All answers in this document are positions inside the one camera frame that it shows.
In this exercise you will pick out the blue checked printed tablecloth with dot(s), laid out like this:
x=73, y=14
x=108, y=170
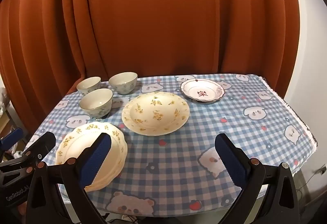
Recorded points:
x=178, y=162

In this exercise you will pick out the white crumpled bag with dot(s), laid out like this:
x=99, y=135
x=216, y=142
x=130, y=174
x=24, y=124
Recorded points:
x=2, y=101

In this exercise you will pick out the floral ceramic bowl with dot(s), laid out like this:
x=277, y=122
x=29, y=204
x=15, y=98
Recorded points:
x=89, y=85
x=96, y=103
x=123, y=83

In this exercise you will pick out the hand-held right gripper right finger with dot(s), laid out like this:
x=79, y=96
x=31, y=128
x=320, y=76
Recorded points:
x=231, y=160

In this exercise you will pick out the orange curtain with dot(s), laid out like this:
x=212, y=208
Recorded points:
x=153, y=22

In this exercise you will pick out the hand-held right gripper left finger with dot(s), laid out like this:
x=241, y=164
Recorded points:
x=97, y=160

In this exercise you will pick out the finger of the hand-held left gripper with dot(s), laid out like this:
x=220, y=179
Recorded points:
x=42, y=143
x=11, y=137

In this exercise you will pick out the white plate with red print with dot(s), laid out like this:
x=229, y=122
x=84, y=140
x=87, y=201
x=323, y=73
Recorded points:
x=201, y=92

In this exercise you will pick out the round yellow floral deep plate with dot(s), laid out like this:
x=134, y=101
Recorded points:
x=143, y=121

